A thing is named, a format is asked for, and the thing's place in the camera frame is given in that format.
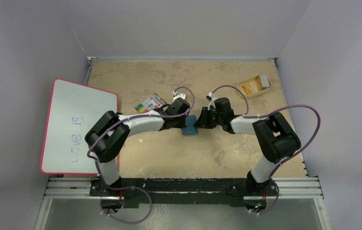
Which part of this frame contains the blue card holder wallet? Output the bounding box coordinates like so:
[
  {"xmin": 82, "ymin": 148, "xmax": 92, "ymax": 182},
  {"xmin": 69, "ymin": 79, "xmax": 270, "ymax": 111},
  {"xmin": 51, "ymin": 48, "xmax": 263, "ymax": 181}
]
[{"xmin": 182, "ymin": 115, "xmax": 198, "ymax": 136}]

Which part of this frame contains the beige oval card tray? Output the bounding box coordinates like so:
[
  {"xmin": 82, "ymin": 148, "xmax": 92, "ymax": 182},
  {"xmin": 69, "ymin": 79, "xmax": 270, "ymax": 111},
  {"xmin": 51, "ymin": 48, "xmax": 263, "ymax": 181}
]
[{"xmin": 237, "ymin": 75, "xmax": 272, "ymax": 99}]

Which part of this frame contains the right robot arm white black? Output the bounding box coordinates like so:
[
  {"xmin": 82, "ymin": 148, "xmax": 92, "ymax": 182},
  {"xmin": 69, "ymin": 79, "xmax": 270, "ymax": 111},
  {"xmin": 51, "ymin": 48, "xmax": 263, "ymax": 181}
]
[{"xmin": 194, "ymin": 95, "xmax": 301, "ymax": 195}]

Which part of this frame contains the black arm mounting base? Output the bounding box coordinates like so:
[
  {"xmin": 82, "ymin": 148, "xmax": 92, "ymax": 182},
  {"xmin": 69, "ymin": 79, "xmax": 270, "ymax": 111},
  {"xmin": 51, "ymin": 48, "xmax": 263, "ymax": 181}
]
[{"xmin": 89, "ymin": 178, "xmax": 277, "ymax": 210}]

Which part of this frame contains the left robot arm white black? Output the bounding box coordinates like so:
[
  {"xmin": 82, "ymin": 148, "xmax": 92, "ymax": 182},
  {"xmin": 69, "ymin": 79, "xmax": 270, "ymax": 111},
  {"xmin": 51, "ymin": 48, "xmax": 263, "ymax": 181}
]
[{"xmin": 84, "ymin": 98, "xmax": 191, "ymax": 196}]

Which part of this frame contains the pack of coloured markers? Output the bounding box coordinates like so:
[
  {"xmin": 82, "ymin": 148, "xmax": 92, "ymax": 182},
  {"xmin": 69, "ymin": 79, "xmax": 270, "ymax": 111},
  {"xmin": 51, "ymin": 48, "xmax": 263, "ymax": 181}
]
[{"xmin": 135, "ymin": 93, "xmax": 167, "ymax": 114}]

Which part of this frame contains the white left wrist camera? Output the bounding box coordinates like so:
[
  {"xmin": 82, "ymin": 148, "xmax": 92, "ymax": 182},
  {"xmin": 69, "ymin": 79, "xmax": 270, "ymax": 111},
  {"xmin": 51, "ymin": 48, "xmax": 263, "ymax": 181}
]
[{"xmin": 173, "ymin": 92, "xmax": 187, "ymax": 102}]

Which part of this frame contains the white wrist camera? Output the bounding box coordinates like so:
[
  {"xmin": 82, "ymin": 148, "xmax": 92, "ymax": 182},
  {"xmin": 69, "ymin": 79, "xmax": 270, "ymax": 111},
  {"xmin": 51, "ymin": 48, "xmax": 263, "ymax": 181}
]
[
  {"xmin": 173, "ymin": 92, "xmax": 187, "ymax": 102},
  {"xmin": 206, "ymin": 92, "xmax": 218, "ymax": 111}
]

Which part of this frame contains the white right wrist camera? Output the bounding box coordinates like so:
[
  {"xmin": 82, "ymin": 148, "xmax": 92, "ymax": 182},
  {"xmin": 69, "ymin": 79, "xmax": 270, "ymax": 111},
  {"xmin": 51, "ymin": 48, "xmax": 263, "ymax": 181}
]
[{"xmin": 206, "ymin": 92, "xmax": 218, "ymax": 111}]

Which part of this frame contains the whiteboard with pink frame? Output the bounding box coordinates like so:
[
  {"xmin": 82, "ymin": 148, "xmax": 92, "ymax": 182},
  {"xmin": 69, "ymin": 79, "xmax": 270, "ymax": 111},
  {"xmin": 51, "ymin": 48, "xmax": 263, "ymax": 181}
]
[{"xmin": 40, "ymin": 79, "xmax": 118, "ymax": 175}]

